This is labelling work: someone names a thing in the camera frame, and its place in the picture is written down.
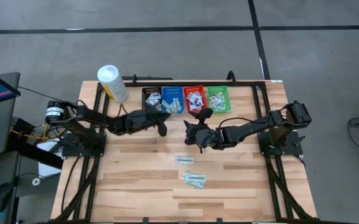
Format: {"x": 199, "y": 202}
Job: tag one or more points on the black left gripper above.
{"x": 142, "y": 119}

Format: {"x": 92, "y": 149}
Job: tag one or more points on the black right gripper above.
{"x": 208, "y": 137}

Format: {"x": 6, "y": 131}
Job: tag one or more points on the red plastic basket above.
{"x": 186, "y": 107}

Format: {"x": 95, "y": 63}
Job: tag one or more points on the white packet blue print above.
{"x": 200, "y": 104}
{"x": 193, "y": 107}
{"x": 198, "y": 95}
{"x": 190, "y": 95}
{"x": 196, "y": 100}

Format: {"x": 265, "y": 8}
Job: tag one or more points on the green plastic basket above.
{"x": 229, "y": 102}

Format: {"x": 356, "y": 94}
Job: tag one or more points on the pile of paper banknotes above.
{"x": 195, "y": 184}

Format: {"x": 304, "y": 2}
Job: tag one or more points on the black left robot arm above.
{"x": 82, "y": 116}

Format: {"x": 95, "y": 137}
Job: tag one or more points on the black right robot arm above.
{"x": 260, "y": 127}

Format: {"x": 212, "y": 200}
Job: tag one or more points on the blue plastic basket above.
{"x": 173, "y": 91}

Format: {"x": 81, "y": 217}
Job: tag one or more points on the black plastic basket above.
{"x": 151, "y": 90}

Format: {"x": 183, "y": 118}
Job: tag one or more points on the white wipes canister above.
{"x": 114, "y": 84}

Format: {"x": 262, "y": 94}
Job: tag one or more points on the black table clamp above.
{"x": 219, "y": 221}
{"x": 145, "y": 221}

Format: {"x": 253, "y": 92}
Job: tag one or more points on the white paper sheet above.
{"x": 47, "y": 170}

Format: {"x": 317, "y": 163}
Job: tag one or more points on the black stand beam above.
{"x": 36, "y": 154}

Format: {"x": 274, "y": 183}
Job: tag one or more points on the white tape roll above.
{"x": 33, "y": 182}

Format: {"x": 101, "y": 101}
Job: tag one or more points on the dark grey desk top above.
{"x": 5, "y": 168}

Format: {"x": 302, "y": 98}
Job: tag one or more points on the black computer mouse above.
{"x": 1, "y": 197}

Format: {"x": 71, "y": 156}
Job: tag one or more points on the black aluminium table frame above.
{"x": 198, "y": 83}

